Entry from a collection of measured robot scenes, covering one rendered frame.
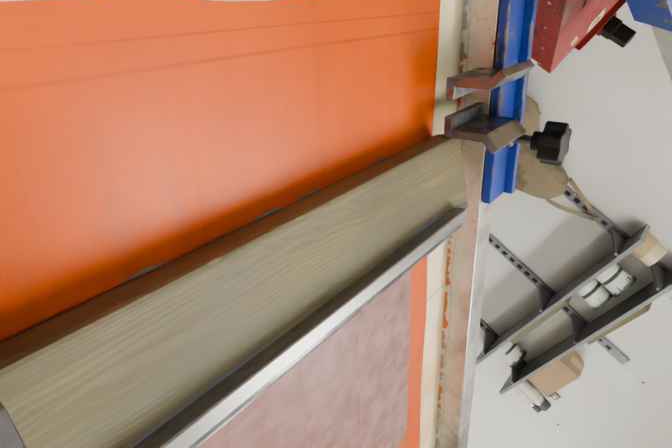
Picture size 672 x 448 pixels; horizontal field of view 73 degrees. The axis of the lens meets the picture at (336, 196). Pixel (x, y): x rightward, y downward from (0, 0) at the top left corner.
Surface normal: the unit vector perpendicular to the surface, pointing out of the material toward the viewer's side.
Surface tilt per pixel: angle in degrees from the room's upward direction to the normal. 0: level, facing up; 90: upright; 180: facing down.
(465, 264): 90
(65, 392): 43
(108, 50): 32
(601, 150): 90
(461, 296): 90
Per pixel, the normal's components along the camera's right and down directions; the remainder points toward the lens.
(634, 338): -0.64, 0.33
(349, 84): 0.77, 0.22
